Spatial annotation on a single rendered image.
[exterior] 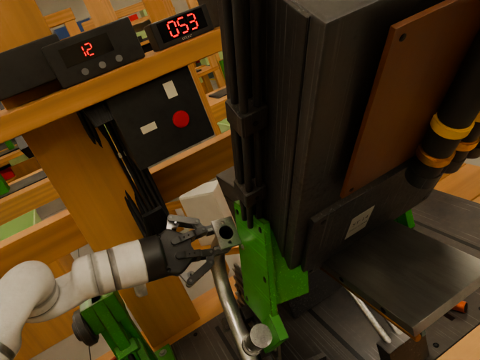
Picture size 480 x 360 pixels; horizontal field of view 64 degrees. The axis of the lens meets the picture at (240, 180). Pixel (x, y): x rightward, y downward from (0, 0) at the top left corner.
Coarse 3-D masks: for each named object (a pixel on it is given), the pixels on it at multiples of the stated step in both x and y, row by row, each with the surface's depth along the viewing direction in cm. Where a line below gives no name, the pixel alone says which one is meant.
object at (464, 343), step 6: (474, 330) 72; (468, 336) 71; (474, 336) 71; (462, 342) 71; (468, 342) 70; (474, 342) 70; (456, 348) 70; (462, 348) 70; (468, 348) 69; (474, 348) 69; (444, 354) 70; (450, 354) 69; (456, 354) 69; (462, 354) 69; (468, 354) 68; (474, 354) 68
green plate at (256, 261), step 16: (240, 208) 65; (240, 224) 67; (256, 224) 60; (256, 240) 62; (272, 240) 61; (240, 256) 71; (256, 256) 63; (272, 256) 60; (256, 272) 65; (272, 272) 61; (288, 272) 64; (304, 272) 65; (256, 288) 67; (272, 288) 62; (288, 288) 65; (304, 288) 66; (256, 304) 68; (272, 304) 62
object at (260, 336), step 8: (256, 328) 64; (264, 328) 64; (248, 336) 66; (256, 336) 63; (264, 336) 64; (248, 344) 66; (256, 344) 63; (264, 344) 63; (248, 352) 68; (256, 352) 67
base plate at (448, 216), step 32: (416, 224) 103; (448, 224) 99; (288, 320) 89; (320, 320) 86; (352, 320) 83; (384, 320) 80; (448, 320) 76; (192, 352) 91; (224, 352) 87; (288, 352) 82; (320, 352) 79; (352, 352) 76
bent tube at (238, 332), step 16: (224, 224) 69; (224, 240) 68; (240, 240) 69; (224, 256) 77; (224, 272) 78; (224, 288) 77; (224, 304) 76; (240, 320) 74; (240, 336) 73; (240, 352) 72
